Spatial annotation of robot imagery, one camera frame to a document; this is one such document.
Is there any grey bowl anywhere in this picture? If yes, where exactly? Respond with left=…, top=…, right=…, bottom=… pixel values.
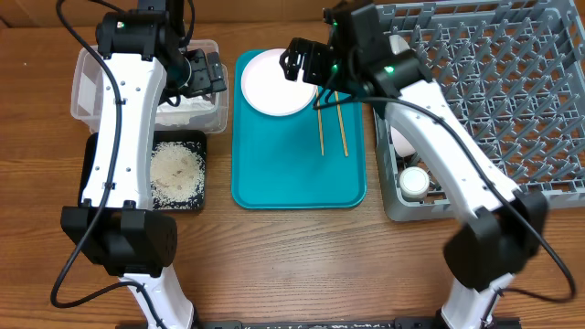
left=388, top=35, right=410, bottom=55

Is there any grey dishwasher rack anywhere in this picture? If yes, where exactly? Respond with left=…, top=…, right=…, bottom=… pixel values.
left=378, top=0, right=584, bottom=208

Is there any large white plate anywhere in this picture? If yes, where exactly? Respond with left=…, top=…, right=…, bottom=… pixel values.
left=240, top=48, right=316, bottom=117

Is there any spilled rice pile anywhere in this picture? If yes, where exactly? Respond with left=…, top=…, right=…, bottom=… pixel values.
left=149, top=141, right=206, bottom=210

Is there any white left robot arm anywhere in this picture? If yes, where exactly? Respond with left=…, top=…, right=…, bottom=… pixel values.
left=60, top=1, right=227, bottom=328

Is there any white cup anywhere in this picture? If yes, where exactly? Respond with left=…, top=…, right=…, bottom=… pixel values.
left=399, top=166, right=431, bottom=202

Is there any teal serving tray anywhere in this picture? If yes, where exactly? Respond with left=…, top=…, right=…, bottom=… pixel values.
left=231, top=50, right=367, bottom=209

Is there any wooden chopstick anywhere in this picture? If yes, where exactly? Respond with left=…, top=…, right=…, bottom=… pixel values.
left=334, top=91, right=349, bottom=157
left=315, top=87, right=324, bottom=156

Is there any white crumpled tissue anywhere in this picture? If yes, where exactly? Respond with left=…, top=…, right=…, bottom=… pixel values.
left=155, top=96, right=217, bottom=126

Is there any black food waste tray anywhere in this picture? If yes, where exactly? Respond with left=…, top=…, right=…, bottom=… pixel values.
left=77, top=130, right=207, bottom=214

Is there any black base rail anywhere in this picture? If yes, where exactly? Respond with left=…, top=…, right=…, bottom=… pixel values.
left=116, top=314, right=522, bottom=329

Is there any small white rice plate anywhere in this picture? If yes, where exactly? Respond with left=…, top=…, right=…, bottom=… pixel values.
left=389, top=126, right=416, bottom=158

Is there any clear plastic waste bin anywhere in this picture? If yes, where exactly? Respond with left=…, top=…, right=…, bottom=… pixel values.
left=70, top=49, right=229, bottom=133

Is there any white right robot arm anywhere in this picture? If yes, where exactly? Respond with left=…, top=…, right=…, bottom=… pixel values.
left=279, top=1, right=548, bottom=328

